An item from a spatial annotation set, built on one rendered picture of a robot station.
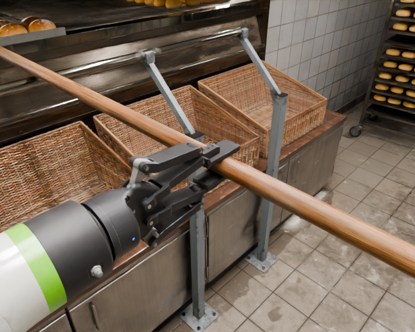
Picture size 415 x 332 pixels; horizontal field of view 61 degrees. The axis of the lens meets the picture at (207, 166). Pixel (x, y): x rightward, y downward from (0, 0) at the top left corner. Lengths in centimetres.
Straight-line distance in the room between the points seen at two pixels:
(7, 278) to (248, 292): 159
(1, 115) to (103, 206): 105
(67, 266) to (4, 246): 6
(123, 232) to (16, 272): 10
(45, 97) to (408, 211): 220
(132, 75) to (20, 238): 131
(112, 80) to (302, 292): 135
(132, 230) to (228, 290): 149
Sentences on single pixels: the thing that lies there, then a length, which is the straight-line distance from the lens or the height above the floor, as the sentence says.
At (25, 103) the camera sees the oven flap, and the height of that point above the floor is 98.
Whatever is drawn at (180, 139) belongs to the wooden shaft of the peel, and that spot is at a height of 121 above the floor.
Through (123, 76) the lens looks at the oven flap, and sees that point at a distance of 160.
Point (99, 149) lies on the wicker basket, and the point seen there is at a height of 77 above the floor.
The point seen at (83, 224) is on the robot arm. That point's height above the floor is 124.
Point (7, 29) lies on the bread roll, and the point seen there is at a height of 122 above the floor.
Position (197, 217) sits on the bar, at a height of 62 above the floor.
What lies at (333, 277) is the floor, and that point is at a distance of 202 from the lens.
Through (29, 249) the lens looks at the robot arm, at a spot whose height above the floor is 124.
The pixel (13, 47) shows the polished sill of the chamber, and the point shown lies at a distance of 140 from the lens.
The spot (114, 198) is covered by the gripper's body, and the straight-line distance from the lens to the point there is 40.
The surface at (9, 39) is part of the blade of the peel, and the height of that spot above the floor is 120.
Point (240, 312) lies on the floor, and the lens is 179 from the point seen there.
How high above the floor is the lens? 147
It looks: 33 degrees down
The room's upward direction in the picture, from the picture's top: straight up
